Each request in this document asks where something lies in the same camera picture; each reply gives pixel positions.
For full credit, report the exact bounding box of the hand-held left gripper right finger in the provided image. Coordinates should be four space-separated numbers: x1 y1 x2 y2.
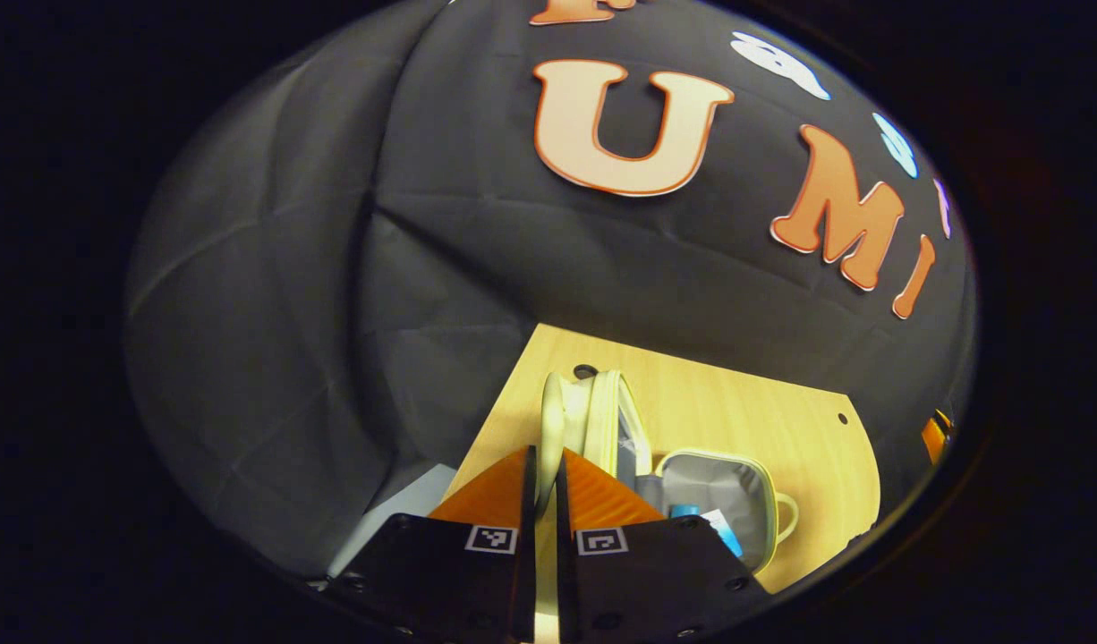
556 447 773 644

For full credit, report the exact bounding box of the white and blue tube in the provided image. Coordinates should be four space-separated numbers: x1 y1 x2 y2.
699 508 744 560

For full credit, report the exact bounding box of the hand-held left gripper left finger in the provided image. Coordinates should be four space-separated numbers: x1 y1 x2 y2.
329 445 539 644

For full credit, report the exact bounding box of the black backdrop cloth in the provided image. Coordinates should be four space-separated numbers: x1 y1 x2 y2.
123 0 979 573

